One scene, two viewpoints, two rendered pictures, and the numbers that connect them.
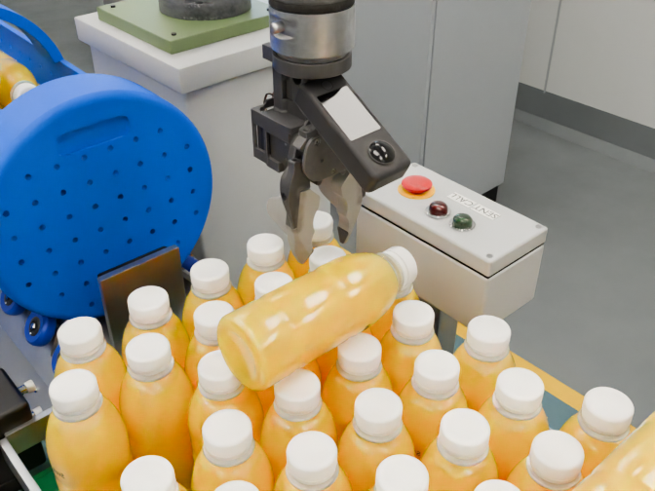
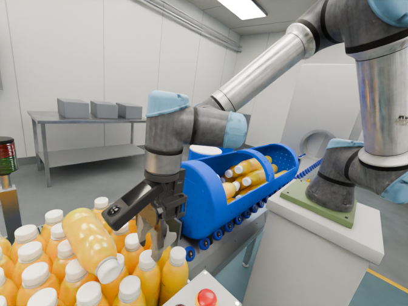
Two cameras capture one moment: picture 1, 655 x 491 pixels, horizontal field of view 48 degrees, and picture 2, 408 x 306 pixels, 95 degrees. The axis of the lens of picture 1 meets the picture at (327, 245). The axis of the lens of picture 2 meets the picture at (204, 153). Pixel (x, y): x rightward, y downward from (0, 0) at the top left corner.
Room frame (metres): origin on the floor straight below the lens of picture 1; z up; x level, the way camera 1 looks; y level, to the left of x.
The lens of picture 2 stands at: (0.67, -0.35, 1.47)
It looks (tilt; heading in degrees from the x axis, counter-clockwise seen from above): 17 degrees down; 81
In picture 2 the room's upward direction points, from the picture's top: 9 degrees clockwise
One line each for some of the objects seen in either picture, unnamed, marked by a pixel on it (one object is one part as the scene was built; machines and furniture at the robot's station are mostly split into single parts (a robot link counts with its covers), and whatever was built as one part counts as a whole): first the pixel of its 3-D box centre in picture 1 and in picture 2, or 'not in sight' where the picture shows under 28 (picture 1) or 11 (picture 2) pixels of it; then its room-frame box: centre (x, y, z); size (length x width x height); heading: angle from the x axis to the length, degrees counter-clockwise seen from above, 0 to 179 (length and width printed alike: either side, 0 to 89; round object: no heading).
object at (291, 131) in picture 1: (307, 110); (162, 193); (0.65, 0.02, 1.25); 0.09 x 0.08 x 0.12; 41
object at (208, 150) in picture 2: not in sight; (206, 149); (0.91, 1.18, 1.03); 0.28 x 0.28 x 0.01
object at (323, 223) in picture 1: (315, 223); (178, 254); (0.70, 0.01, 1.09); 0.04 x 0.04 x 0.02
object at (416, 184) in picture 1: (416, 185); (206, 299); (0.76, -0.10, 1.11); 0.04 x 0.04 x 0.01
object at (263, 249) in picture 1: (265, 246); not in sight; (0.65, 0.07, 1.09); 0.04 x 0.04 x 0.02
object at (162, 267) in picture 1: (143, 302); (172, 229); (0.68, 0.22, 0.99); 0.10 x 0.02 x 0.12; 131
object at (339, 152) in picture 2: not in sight; (345, 158); (1.23, 0.19, 1.34); 0.13 x 0.12 x 0.14; 95
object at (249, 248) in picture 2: not in sight; (252, 238); (1.43, 0.96, 0.31); 0.06 x 0.06 x 0.63; 41
